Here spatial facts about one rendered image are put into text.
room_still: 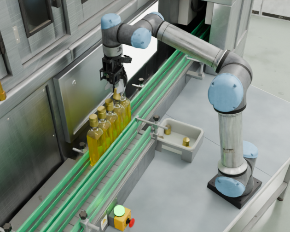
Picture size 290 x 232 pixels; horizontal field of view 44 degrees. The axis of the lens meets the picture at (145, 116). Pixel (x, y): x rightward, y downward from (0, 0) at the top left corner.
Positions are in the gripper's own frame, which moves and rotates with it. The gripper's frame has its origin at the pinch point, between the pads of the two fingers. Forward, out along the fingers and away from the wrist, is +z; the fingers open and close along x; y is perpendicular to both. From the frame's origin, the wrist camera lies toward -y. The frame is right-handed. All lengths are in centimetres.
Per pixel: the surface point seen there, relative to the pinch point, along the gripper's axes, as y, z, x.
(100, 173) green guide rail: 27.0, 23.7, 6.5
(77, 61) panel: 8.3, -15.3, -13.2
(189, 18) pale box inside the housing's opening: -108, 13, -11
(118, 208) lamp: 34.0, 30.9, 19.7
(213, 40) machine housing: -93, 17, 12
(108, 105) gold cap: 8.9, 1.5, 0.7
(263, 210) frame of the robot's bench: -45, 97, 73
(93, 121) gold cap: 20.4, 1.8, 1.1
